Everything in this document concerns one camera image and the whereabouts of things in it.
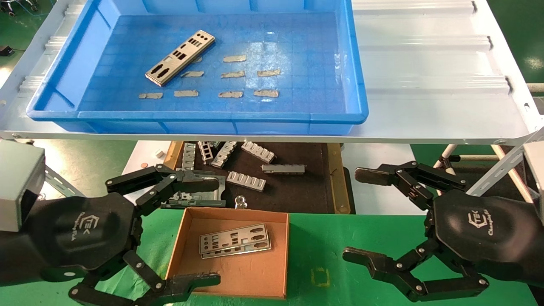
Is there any black caster chair base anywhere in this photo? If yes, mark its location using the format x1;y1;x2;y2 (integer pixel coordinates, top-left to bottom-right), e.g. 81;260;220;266
0;0;40;17

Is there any large gray metal plate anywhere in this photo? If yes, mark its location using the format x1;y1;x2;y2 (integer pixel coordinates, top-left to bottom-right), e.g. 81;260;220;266
161;169;227;209

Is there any shallow brown cardboard box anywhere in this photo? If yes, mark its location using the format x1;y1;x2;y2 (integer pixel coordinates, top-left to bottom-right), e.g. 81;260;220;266
164;207;290;300

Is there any pipe frame rack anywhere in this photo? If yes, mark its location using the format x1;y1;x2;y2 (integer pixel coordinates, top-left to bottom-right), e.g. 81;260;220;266
433;144;540;204

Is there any dark wood-framed tray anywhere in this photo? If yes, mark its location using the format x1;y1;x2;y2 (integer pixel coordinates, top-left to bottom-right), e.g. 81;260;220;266
147;142;351;214

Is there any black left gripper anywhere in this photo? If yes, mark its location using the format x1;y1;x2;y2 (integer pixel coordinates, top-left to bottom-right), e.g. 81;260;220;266
0;193;221;306

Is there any blue plastic tray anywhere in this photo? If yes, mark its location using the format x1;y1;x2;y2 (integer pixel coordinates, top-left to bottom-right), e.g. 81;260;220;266
25;0;369;136

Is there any green cloth mat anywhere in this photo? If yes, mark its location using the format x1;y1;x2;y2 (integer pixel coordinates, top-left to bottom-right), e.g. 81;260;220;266
0;205;538;306

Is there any gray left wrist camera box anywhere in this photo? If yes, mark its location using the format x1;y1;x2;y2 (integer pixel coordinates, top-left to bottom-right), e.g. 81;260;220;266
0;140;46;232

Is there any long gray metal bar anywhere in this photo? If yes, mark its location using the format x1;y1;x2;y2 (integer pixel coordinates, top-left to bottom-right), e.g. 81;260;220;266
261;164;306;175

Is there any perforated metal angle strut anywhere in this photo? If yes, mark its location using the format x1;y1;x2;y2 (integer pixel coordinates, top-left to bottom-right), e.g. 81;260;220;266
465;127;544;197
45;165;85;198

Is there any slotted metal bracket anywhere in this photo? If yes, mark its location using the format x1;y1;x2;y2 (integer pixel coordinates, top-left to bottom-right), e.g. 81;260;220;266
197;142;214;165
226;171;267;192
241;142;276;164
211;142;238;169
182;143;196;170

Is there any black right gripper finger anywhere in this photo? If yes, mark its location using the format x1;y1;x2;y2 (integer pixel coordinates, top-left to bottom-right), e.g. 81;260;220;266
355;161;467;211
342;238;489;303

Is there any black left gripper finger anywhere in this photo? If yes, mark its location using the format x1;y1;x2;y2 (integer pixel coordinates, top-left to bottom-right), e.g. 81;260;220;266
105;164;220;217

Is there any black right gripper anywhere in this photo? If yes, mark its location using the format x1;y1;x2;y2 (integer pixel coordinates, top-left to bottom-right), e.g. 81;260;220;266
426;189;544;288

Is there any gray right wrist camera box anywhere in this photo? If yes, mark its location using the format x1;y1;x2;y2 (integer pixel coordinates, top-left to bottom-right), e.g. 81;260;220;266
523;142;544;221

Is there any gray wrist camera box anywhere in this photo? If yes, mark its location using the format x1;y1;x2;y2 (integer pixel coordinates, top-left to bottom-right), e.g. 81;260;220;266
0;140;46;232
523;142;544;221

